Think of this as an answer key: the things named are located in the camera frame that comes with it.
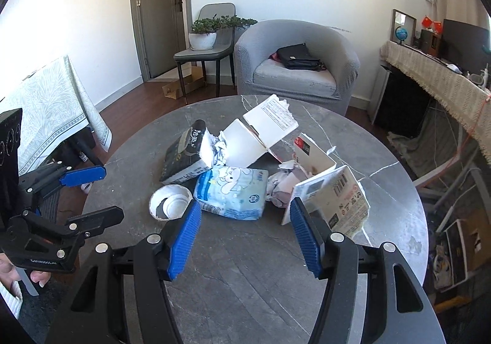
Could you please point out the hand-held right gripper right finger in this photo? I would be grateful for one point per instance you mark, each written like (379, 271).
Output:
(305, 240)

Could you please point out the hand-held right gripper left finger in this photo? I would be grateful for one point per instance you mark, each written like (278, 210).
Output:
(184, 236)

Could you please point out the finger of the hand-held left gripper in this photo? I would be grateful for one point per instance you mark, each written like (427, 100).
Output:
(99, 219)
(82, 175)

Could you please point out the white paper cup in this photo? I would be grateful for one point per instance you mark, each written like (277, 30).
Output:
(161, 198)

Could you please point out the blue tissue packet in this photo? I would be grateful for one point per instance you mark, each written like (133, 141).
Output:
(230, 190)

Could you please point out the white carton with red label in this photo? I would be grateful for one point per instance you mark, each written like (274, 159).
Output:
(314, 160)

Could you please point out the person's left forearm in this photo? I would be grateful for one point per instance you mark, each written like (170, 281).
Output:
(11, 305)

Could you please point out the person's left hand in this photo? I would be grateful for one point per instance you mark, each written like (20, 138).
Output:
(38, 278)

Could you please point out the pale green patterned tablecloth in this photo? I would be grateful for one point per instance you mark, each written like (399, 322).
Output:
(46, 106)

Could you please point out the white box with barcode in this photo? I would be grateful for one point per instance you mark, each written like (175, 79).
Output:
(337, 194)

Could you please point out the large white open box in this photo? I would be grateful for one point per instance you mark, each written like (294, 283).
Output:
(241, 144)

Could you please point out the flat cardboard box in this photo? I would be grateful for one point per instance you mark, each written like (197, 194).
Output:
(172, 89)

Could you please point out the open cardboard box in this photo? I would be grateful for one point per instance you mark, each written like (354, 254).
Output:
(472, 248)

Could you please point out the grey dining chair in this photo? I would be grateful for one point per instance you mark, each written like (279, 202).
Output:
(199, 55)

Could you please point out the black cabinet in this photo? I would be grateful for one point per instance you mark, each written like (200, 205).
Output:
(402, 102)

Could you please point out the grey door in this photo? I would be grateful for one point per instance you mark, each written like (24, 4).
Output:
(161, 22)

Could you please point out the potted plant in white pot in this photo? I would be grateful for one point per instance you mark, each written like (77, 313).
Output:
(202, 40)

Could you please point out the black bag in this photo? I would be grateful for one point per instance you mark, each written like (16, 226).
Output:
(297, 56)

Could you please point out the grey armchair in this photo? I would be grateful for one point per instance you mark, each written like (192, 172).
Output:
(249, 60)

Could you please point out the beige lace tablecloth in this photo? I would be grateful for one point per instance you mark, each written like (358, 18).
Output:
(441, 87)

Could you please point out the small blue globe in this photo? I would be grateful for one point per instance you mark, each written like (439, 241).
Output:
(401, 33)

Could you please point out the dark wooden speaker box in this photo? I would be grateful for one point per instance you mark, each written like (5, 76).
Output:
(429, 41)

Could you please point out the wooden framed mirror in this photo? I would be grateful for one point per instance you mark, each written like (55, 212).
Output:
(411, 26)

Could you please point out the small red flags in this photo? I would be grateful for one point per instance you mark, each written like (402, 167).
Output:
(426, 22)

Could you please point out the black monitor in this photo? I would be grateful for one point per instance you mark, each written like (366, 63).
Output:
(464, 41)

